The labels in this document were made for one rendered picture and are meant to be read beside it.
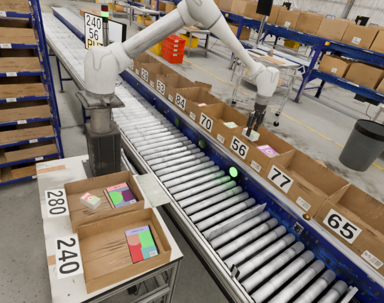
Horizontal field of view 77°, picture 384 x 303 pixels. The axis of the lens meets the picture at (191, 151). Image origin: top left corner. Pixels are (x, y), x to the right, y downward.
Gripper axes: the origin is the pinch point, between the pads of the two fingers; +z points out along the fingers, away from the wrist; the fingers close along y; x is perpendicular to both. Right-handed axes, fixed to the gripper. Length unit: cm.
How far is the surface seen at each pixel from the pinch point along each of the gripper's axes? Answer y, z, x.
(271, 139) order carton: 29.8, 14.1, 1.6
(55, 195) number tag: -117, 28, 22
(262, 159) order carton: 1.0, 13.7, -14.3
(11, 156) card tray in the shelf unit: -138, 74, 136
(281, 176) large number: 0.8, 15.5, -31.2
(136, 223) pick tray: -84, 39, -6
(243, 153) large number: 0.8, 19.3, 1.7
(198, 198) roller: -40, 40, -5
